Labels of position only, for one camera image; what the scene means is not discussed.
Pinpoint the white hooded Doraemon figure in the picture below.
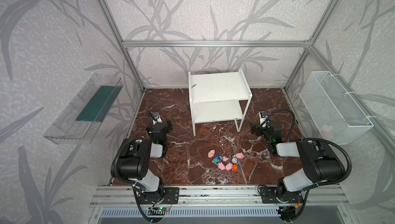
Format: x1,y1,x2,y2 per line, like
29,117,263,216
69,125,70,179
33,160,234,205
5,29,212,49
231,157,238,164

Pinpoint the orange hooded Doraemon figure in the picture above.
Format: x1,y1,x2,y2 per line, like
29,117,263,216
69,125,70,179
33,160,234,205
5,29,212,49
231,164,239,172

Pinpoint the teal hooded Doraemon figure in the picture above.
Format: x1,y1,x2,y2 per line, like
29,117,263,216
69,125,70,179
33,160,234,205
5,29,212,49
212,158,219,165

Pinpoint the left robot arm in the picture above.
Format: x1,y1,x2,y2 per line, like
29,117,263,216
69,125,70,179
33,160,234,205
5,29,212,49
110,120,173,197

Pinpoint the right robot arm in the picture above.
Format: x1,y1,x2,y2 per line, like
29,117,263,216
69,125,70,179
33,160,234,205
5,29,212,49
251,121,352,198

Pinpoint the white two-tier metal shelf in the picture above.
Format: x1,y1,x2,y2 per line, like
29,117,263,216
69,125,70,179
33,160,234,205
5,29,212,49
188,69,253,136

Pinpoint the pink pig toy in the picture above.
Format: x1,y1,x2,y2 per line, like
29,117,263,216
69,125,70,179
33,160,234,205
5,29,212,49
235,153,245,159
217,162,226,171
208,150,216,158
225,163,233,171

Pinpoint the pink toy in basket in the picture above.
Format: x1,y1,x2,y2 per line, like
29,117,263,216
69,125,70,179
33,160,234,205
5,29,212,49
320,125,334,140

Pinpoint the green circuit board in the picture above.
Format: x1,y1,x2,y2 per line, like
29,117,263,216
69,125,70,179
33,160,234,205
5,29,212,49
150,206,171,215

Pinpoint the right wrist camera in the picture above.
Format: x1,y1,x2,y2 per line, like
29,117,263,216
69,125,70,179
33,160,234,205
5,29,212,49
259,111,268,127

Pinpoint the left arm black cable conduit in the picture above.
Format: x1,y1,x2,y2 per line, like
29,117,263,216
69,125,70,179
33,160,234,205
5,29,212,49
110,137,161,223

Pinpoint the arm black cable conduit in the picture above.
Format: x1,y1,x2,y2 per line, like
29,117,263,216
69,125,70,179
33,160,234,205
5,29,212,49
266,109,352,191
110,137,161,223

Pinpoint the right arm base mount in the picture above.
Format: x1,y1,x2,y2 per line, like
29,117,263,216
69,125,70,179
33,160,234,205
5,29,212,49
257,185,303,205

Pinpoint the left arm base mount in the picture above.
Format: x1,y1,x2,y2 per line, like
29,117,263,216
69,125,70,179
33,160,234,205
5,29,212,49
137,187,180,204

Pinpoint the white wire mesh basket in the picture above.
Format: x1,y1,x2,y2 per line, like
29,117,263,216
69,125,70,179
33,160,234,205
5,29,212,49
299,71,374,145

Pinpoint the clear plastic wall bin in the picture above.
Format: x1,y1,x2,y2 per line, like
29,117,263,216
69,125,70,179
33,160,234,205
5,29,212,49
44,73,123,145

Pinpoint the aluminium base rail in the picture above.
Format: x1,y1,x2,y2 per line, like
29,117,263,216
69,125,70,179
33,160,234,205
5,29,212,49
89,185,350,208

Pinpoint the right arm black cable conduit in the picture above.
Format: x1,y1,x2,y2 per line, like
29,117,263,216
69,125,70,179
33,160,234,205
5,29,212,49
266,109,352,191

